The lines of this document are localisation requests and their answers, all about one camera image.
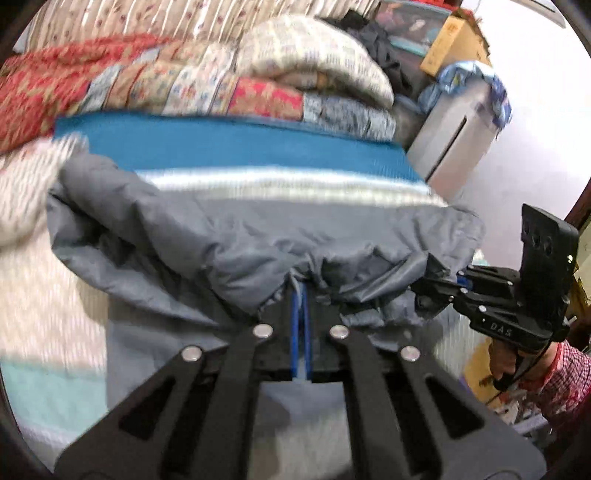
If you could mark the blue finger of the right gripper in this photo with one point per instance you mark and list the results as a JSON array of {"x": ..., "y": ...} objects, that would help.
[
  {"x": 432, "y": 284},
  {"x": 429, "y": 304}
]

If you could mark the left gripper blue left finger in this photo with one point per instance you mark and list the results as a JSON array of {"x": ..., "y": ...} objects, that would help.
[{"x": 193, "y": 418}]

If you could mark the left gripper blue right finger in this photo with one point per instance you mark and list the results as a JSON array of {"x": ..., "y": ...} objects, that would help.
[{"x": 408, "y": 417}]

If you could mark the grey quilted puffer jacket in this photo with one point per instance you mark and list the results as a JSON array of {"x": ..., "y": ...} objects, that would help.
[{"x": 299, "y": 430}]

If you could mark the dark clothes pile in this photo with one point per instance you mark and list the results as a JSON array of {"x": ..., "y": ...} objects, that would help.
[{"x": 376, "y": 41}]

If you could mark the person's right hand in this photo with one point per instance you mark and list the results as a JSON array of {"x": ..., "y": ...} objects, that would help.
[{"x": 503, "y": 360}]

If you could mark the patterned bed sheet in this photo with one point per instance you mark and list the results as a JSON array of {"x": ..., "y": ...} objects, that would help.
[{"x": 167, "y": 232}]

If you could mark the yellow cardboard box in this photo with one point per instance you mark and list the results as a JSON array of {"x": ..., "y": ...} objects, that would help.
[{"x": 458, "y": 40}]

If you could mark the beige patterned folded comforter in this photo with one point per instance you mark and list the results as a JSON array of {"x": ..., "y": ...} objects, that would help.
[{"x": 298, "y": 43}]

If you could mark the white dotted fleece blanket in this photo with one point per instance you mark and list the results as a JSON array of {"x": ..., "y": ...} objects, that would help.
[{"x": 26, "y": 176}]

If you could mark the red floral patchwork quilt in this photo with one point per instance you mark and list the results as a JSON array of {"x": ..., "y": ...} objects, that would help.
[{"x": 169, "y": 78}]

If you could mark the floral beige curtain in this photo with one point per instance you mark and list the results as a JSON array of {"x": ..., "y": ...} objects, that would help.
[{"x": 65, "y": 21}]

